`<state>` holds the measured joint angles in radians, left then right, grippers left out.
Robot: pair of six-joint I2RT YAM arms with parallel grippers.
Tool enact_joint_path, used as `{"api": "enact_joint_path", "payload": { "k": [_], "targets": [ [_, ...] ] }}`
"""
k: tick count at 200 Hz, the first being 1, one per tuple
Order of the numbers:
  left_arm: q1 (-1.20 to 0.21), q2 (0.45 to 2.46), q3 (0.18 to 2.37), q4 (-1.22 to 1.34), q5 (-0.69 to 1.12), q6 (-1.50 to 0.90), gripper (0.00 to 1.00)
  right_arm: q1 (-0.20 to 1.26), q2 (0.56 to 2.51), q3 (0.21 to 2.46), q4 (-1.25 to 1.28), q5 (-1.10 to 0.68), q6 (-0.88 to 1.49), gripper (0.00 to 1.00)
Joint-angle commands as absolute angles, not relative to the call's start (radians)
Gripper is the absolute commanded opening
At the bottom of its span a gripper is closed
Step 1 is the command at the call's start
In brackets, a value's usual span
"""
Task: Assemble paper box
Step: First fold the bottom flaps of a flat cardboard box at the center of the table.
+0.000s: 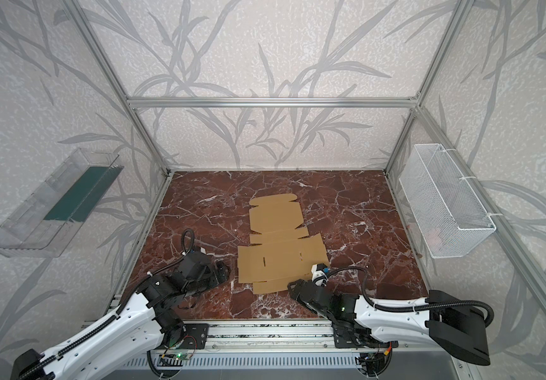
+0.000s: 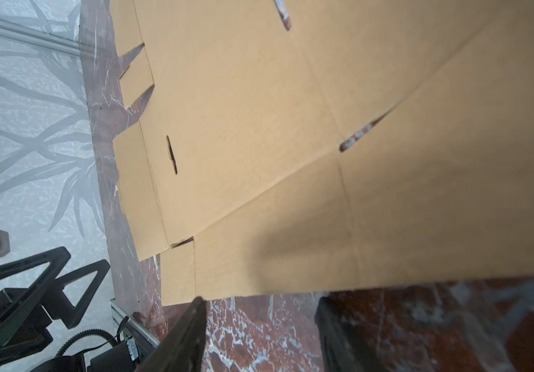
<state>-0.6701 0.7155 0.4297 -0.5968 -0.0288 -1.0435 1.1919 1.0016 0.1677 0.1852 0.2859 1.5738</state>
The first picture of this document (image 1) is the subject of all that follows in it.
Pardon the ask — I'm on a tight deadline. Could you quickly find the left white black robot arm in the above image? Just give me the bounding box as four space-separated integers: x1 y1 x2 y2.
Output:
10 250 230 379

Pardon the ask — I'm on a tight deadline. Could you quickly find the green circuit board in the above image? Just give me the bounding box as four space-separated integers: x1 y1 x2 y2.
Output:
160 351 195 362

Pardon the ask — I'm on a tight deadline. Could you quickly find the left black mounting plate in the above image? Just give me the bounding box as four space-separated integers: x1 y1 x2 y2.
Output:
168 323 210 351

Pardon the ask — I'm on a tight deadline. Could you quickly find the white wire mesh basket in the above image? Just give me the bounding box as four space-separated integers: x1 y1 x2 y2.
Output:
400 143 496 259

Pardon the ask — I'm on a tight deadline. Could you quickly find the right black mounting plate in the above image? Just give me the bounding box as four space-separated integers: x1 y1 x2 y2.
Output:
332 324 399 349

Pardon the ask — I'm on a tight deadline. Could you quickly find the black mounting plate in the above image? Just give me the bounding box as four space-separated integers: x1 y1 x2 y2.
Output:
168 323 210 351
332 324 399 349

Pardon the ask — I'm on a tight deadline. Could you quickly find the aluminium frame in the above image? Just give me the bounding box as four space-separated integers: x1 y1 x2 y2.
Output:
62 1 546 316

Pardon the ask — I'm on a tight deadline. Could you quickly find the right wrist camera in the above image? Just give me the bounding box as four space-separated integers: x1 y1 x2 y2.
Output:
311 264 329 287

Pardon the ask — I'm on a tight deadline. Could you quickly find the brown cardboard box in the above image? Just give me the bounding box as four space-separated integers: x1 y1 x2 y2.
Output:
238 193 330 295

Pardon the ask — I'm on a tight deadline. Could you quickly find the pink item in basket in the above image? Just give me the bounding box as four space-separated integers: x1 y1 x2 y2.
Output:
424 227 443 250

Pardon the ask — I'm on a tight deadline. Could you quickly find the green mat in bin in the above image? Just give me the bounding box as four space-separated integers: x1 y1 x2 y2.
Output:
44 166 124 223

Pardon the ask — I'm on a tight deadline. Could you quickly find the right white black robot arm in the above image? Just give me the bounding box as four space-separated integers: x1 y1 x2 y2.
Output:
288 280 494 366

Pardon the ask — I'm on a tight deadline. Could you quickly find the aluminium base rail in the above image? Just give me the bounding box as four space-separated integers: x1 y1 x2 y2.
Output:
158 319 445 355

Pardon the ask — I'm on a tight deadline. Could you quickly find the clear plastic wall bin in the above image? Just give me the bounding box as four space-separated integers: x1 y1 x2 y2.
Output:
0 148 124 258

